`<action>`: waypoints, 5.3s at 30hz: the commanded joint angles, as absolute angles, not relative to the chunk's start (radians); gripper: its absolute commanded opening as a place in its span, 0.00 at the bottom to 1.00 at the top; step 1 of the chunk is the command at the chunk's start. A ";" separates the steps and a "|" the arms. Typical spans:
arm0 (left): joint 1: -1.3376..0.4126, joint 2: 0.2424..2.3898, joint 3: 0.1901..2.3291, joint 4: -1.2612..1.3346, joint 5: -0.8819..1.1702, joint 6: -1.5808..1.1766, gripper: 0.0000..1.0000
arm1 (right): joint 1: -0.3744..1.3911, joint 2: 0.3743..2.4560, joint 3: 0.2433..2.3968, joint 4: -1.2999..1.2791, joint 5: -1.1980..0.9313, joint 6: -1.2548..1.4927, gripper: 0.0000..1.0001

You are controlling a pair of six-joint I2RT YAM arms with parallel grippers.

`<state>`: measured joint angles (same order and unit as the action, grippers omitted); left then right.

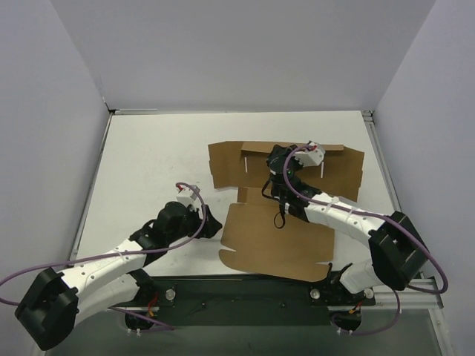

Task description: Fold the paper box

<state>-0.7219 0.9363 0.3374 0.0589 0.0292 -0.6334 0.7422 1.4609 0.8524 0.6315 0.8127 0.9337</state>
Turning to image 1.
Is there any brown cardboard box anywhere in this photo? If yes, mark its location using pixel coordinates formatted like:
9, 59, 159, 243
207, 140, 365, 283

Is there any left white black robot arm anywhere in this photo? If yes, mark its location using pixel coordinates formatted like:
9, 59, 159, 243
15, 202, 223, 351

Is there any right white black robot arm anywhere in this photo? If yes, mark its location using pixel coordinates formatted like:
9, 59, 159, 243
264, 142, 428, 294

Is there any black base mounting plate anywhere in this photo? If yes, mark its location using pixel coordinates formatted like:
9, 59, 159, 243
121, 274, 376, 326

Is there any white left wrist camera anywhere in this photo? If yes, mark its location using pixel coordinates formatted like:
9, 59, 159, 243
176, 183, 200, 209

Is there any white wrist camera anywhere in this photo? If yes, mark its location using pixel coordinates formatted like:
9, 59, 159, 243
295, 141, 326, 167
176, 183, 200, 209

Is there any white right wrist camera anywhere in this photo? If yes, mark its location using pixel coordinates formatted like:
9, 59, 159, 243
295, 141, 326, 167

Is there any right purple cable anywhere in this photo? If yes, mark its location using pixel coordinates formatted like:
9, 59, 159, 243
284, 144, 448, 337

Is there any purple cable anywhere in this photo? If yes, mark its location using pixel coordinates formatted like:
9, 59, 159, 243
284, 144, 448, 337
0, 181, 207, 333

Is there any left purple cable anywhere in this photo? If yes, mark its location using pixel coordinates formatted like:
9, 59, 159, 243
0, 181, 207, 333

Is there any aluminium frame rail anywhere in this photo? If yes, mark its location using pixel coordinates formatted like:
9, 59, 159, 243
373, 277, 444, 310

